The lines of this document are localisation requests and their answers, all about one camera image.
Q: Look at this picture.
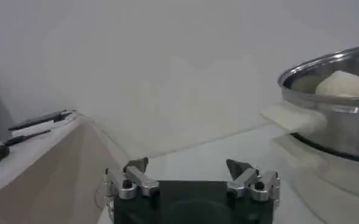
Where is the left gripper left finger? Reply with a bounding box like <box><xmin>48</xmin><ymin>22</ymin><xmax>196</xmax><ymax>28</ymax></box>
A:
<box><xmin>104</xmin><ymin>156</ymin><xmax>160</xmax><ymax>201</ymax></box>

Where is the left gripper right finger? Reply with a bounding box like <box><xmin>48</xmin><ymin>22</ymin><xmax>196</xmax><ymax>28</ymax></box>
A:
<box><xmin>225</xmin><ymin>158</ymin><xmax>282</xmax><ymax>203</ymax></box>

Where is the white steamed bun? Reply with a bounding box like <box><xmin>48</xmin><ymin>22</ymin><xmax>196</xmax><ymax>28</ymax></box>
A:
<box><xmin>315</xmin><ymin>70</ymin><xmax>359</xmax><ymax>99</ymax></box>

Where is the perforated steel steamer basket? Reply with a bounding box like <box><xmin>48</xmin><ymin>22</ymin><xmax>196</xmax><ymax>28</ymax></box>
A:
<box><xmin>277</xmin><ymin>43</ymin><xmax>359</xmax><ymax>163</ymax></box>

